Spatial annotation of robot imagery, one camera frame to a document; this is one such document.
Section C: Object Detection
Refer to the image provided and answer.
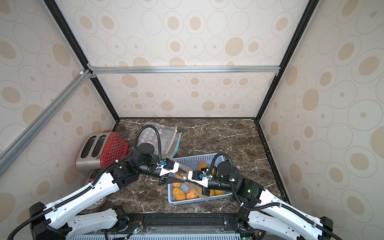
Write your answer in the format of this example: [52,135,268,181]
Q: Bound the silver aluminium rail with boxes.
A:
[91,66,280,74]
[1,69,91,175]

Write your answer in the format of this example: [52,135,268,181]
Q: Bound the clear pink zipper bag spare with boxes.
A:
[137,122,178,159]

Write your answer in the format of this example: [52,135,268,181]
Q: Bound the black corner frame post left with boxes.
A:
[43,0,120,122]

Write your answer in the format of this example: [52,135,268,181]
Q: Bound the red steel toaster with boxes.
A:
[76,131,129,176]

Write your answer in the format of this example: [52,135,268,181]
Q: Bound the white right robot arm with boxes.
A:
[200,161,340,240]

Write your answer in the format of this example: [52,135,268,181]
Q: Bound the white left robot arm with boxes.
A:
[8,144,185,240]

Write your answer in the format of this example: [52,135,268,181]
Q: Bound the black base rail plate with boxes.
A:
[77,179,313,240]

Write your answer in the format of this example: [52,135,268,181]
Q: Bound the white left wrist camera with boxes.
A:
[159,159,180,177]

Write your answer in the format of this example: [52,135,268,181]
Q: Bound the black corner frame post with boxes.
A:
[255,0,320,123]
[43,0,120,122]

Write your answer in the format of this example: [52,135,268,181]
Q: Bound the silver aluminium rail back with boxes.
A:
[91,66,280,74]

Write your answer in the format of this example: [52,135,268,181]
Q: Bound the orange potato back row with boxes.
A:
[197,161,208,171]

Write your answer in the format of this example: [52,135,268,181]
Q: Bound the black corner frame post right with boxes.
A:
[255,0,320,123]

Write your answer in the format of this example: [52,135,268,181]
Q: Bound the white patterned bowl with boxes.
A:
[86,197,107,210]

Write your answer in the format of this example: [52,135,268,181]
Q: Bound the small green circuit board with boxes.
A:
[132,225,144,235]

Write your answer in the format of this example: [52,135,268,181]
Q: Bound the yellow potato front middle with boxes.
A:
[210,190,226,196]

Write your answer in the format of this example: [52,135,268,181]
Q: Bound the clear pink zipper bag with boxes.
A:
[170,179,207,199]

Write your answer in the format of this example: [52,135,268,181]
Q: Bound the orange wrinkled potato front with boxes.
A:
[186,189,199,200]

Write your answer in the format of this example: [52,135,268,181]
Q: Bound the clear blue zipper bag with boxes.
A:
[169,133,182,158]

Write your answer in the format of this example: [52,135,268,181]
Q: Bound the light blue plastic basket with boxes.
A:
[168,153,232,205]

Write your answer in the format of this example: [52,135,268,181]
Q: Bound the silver aluminium rail left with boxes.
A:
[1,69,91,175]

